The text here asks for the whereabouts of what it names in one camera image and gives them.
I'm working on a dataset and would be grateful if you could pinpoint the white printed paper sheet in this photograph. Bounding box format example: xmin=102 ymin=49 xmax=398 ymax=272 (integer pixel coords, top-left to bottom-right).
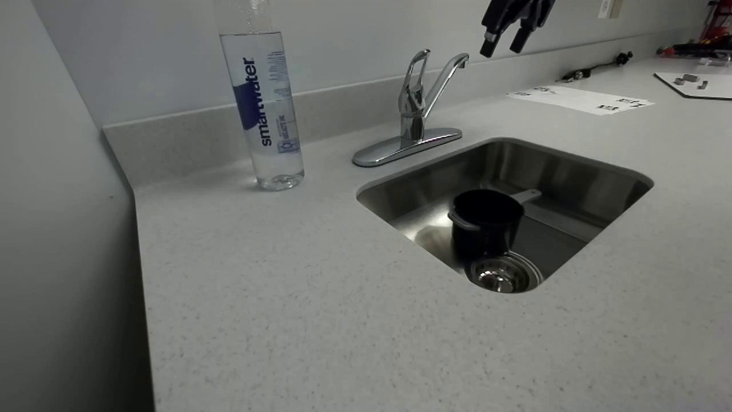
xmin=506 ymin=85 xmax=654 ymax=116

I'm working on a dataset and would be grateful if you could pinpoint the chrome tap lever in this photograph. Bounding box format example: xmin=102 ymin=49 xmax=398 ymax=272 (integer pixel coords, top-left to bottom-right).
xmin=399 ymin=49 xmax=431 ymax=116

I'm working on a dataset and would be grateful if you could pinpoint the chrome sink tap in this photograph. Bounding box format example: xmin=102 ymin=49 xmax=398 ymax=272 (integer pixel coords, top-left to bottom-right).
xmin=352 ymin=49 xmax=470 ymax=168

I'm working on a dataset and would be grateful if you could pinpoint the red and black tool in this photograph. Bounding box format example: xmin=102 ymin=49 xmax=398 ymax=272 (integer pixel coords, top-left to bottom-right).
xmin=656 ymin=42 xmax=732 ymax=60

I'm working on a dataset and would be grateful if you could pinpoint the stainless steel sink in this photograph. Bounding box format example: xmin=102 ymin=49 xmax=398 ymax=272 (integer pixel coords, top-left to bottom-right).
xmin=356 ymin=137 xmax=654 ymax=294

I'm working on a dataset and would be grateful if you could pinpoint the red object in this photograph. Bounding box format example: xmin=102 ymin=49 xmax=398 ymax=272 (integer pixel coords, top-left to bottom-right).
xmin=700 ymin=0 xmax=732 ymax=44

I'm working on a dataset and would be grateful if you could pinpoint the white board with dark edge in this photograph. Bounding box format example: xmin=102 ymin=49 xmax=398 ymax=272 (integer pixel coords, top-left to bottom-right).
xmin=654 ymin=72 xmax=732 ymax=101

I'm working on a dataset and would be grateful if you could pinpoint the clear plastic water bottle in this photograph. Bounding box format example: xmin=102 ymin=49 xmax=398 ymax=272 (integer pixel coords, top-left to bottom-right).
xmin=214 ymin=0 xmax=305 ymax=192

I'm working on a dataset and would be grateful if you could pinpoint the metal sink drain strainer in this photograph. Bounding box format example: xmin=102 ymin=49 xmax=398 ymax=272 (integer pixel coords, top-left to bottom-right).
xmin=464 ymin=252 xmax=543 ymax=294

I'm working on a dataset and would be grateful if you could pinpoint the black cable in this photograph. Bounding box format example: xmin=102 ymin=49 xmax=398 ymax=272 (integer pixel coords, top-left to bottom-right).
xmin=558 ymin=51 xmax=634 ymax=83

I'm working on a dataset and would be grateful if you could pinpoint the black pot with grey handle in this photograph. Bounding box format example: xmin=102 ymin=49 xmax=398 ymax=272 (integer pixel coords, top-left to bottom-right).
xmin=448 ymin=189 xmax=542 ymax=262

